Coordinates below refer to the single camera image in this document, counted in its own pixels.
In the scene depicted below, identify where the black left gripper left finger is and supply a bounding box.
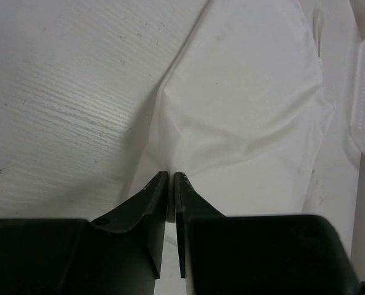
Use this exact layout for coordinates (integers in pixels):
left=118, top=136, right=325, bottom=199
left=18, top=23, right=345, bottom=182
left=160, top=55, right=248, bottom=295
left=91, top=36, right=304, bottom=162
left=0, top=171, right=168, bottom=294

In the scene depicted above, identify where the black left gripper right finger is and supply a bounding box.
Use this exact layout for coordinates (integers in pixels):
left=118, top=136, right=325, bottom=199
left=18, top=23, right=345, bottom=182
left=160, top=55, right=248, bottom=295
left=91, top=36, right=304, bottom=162
left=173, top=172, right=358, bottom=294

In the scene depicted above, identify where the white tank top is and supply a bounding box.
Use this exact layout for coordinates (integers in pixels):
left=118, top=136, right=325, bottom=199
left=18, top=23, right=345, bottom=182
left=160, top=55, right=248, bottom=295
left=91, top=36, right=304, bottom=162
left=127, top=0, right=339, bottom=246

